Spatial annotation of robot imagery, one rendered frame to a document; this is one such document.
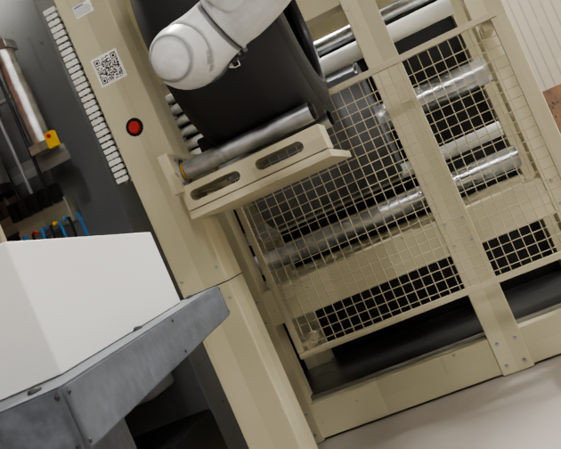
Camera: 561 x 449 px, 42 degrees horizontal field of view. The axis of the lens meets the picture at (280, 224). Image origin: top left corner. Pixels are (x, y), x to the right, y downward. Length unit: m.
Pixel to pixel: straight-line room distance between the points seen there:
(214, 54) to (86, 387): 0.83
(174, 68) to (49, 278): 0.67
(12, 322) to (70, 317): 0.05
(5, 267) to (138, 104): 1.38
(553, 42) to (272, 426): 4.50
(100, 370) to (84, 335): 0.09
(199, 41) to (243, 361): 0.91
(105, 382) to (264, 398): 1.39
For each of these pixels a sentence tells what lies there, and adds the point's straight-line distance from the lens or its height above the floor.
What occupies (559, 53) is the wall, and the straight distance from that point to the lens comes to 5.90.
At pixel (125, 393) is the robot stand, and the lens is 0.50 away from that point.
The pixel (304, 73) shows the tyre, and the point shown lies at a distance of 1.68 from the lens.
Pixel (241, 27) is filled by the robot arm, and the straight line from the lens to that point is 1.20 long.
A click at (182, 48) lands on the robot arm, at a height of 1.00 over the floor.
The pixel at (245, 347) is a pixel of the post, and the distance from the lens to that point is 1.84.
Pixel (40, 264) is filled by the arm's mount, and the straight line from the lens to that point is 0.55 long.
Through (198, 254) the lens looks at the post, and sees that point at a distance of 1.83.
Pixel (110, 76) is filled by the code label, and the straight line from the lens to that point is 1.91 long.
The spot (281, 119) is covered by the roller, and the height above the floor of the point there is 0.91.
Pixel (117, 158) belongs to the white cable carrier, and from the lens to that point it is 1.90.
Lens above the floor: 0.68
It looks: level
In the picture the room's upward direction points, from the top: 24 degrees counter-clockwise
